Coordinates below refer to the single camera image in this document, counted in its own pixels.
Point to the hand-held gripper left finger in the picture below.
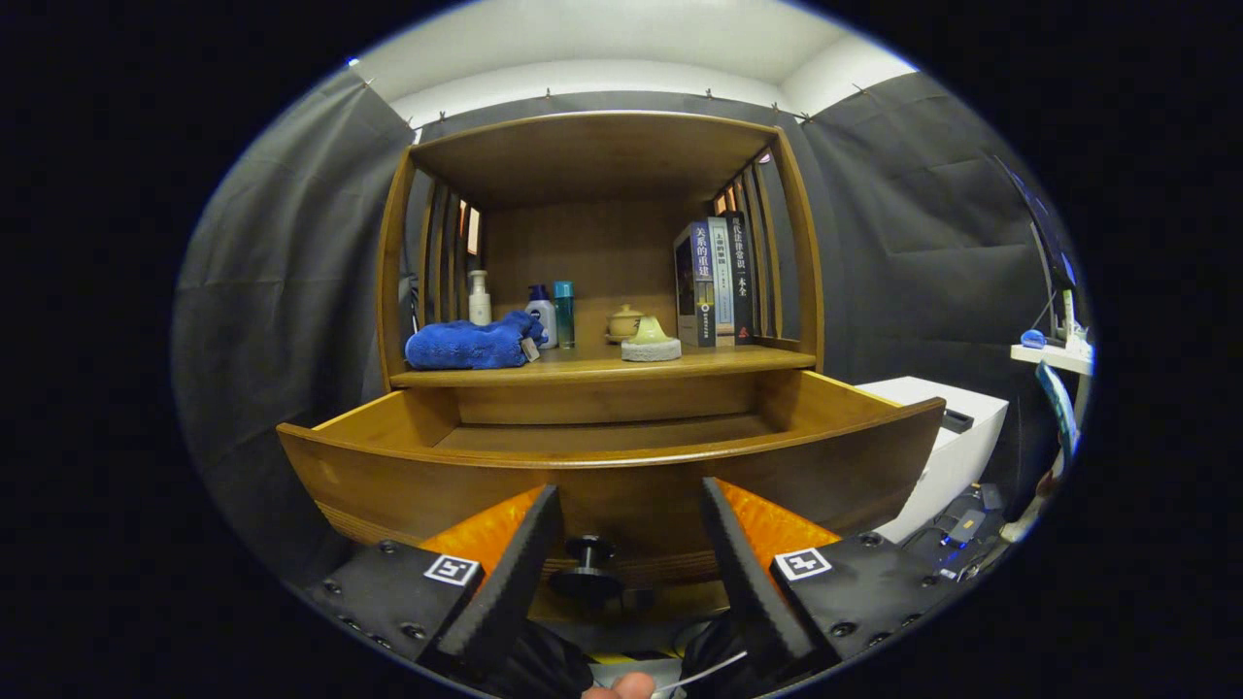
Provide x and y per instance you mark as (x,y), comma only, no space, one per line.
(510,582)

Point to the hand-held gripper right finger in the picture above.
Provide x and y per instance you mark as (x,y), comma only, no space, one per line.
(753,582)

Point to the wooden drawer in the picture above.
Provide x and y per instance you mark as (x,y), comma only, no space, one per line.
(631,485)

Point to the green ornament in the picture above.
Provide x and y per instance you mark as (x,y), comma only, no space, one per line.
(651,348)

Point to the wooden countertop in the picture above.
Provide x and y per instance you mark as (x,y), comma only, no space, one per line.
(573,367)

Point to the wooden cabinet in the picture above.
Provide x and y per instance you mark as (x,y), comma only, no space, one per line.
(592,155)

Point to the black electronic device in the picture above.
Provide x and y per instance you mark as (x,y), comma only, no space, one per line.
(957,529)

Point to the white box appliance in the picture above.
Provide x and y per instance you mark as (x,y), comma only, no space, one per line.
(957,456)

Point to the blue towel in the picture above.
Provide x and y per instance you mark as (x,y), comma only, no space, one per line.
(466,345)

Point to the white bottle with blue cap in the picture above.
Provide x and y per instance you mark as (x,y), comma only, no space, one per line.
(544,320)

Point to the clear teal bottle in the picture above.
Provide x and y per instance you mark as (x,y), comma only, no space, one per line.
(564,316)

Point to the white pump bottle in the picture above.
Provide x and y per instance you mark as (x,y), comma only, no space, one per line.
(480,306)

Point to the beige lidded teacup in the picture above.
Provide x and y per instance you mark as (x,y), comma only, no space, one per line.
(623,323)

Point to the book with pale spine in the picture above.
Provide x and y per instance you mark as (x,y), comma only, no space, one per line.
(722,291)

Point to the book with blue spine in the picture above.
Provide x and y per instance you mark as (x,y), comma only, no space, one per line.
(691,291)

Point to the book with black spine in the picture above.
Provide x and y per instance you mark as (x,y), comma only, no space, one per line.
(742,282)

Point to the small blue object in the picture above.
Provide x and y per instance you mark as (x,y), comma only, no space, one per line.
(1033,339)

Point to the white side shelf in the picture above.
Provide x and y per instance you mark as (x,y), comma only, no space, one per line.
(1054,357)

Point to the computer monitor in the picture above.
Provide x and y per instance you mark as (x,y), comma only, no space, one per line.
(1044,233)

